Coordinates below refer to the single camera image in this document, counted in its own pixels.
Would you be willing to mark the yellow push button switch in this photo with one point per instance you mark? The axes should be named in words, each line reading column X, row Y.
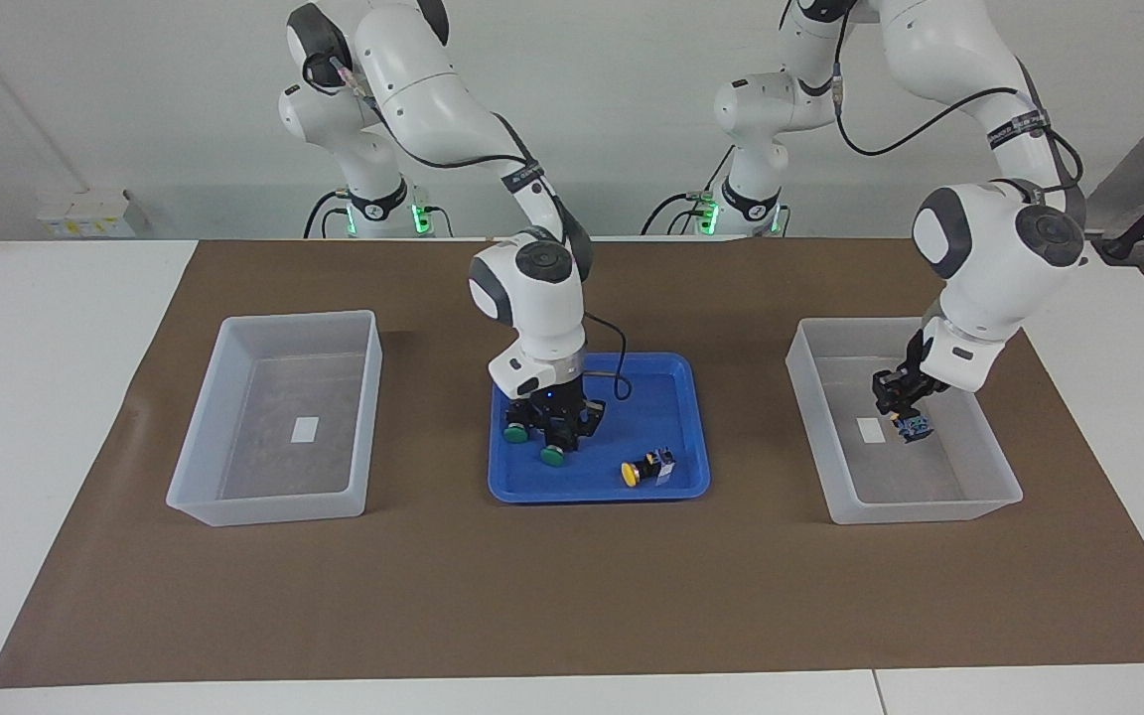
column 914, row 427
column 653, row 465

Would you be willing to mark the green push button switch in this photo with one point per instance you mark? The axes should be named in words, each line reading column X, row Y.
column 553, row 455
column 515, row 433

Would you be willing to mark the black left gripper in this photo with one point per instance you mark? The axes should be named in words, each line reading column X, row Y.
column 922, row 362

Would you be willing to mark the white cartons with yellow labels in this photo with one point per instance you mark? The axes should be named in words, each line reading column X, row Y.
column 85, row 214

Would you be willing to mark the white paper label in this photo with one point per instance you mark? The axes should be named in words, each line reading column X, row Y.
column 868, row 429
column 305, row 429

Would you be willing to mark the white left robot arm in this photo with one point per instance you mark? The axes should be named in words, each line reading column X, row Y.
column 989, row 258

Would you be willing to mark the blue plastic tray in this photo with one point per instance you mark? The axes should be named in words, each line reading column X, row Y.
column 651, row 417

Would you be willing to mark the brown table mat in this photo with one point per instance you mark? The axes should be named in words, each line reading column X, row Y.
column 572, row 596

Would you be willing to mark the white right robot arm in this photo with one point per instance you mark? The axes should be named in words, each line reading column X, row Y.
column 403, row 60

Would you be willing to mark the translucent white plastic box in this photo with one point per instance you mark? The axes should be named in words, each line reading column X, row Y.
column 929, row 497
column 264, row 506

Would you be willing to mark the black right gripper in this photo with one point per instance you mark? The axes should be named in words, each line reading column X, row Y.
column 557, row 399

